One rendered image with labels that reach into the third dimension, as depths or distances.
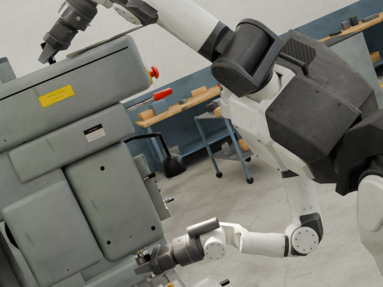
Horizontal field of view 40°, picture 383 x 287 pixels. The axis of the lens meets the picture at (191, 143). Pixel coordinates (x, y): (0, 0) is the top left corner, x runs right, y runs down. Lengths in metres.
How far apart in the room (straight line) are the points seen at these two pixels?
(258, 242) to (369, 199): 0.48
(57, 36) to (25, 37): 6.59
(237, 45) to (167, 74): 7.03
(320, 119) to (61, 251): 0.77
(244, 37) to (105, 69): 0.40
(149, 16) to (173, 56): 7.07
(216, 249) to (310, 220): 0.29
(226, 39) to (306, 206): 0.59
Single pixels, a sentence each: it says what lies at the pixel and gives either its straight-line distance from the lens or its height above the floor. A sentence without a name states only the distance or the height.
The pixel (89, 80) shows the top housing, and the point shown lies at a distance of 1.41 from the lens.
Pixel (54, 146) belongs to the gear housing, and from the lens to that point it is 1.42.
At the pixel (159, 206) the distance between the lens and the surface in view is 1.59.
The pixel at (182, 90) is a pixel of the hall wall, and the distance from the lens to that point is 8.27.
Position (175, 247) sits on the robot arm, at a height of 1.26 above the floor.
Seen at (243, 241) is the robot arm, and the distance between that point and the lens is 1.56.
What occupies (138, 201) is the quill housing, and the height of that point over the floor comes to 1.45.
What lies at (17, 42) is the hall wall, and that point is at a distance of 8.07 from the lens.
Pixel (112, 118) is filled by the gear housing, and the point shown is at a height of 1.70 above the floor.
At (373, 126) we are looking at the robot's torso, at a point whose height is 1.52.
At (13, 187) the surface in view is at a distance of 1.45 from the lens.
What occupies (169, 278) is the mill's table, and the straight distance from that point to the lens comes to 2.25.
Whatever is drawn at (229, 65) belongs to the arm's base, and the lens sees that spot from 1.18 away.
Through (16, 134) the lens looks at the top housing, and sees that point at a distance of 1.41.
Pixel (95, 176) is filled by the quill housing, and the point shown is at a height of 1.57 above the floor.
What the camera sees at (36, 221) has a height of 1.53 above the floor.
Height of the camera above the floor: 1.83
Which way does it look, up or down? 11 degrees down
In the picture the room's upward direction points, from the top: 23 degrees counter-clockwise
